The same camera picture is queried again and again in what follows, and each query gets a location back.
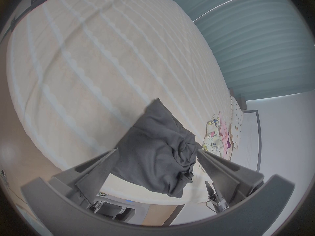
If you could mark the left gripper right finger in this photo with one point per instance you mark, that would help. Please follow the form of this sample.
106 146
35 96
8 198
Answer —
224 176

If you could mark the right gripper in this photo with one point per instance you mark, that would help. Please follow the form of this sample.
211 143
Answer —
220 204

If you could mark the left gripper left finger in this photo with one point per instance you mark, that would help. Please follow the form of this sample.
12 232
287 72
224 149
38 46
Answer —
98 173

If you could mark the black T-shirt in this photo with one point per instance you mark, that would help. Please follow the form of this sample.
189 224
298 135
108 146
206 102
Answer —
152 151

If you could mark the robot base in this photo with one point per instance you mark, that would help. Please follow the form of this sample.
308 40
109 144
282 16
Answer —
118 206

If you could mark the bed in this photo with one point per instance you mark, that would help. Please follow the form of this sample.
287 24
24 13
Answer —
98 70

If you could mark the purple garment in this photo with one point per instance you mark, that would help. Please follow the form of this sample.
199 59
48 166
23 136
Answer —
228 142

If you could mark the white printed pyjama garment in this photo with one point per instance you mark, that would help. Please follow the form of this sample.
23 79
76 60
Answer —
213 136

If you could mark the white printed pillow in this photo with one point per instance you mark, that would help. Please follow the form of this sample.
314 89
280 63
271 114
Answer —
236 122

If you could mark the grey bedside table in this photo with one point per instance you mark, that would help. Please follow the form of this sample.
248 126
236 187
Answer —
238 99

